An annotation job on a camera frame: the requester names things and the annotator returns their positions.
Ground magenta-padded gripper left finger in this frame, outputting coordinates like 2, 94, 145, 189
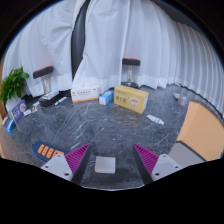
40, 143, 93, 186

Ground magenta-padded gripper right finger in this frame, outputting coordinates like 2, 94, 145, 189
131, 143, 184, 186

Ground blue power strip orange sockets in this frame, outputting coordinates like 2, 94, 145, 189
32, 140, 70, 163

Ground white tube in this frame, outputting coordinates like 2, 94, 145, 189
145, 113, 166, 126

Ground white marker pen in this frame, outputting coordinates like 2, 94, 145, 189
54, 96, 69, 107

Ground purple box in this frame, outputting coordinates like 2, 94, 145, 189
8, 99, 28, 125

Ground flat white blue box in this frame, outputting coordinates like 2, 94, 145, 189
41, 89, 61, 101

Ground yellow box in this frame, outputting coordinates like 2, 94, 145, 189
113, 84, 150, 115

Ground white box orange print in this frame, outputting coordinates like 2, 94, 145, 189
70, 84, 102, 104

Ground small blue white box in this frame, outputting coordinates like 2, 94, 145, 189
98, 89, 115, 107

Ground green potted plant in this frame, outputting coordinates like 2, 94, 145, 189
0, 66, 30, 113

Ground black bar stool red rim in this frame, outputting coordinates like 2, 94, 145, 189
32, 65, 68, 109
120, 58, 142, 90

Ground white curtain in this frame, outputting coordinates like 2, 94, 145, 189
71, 0, 224, 115
1, 0, 91, 98

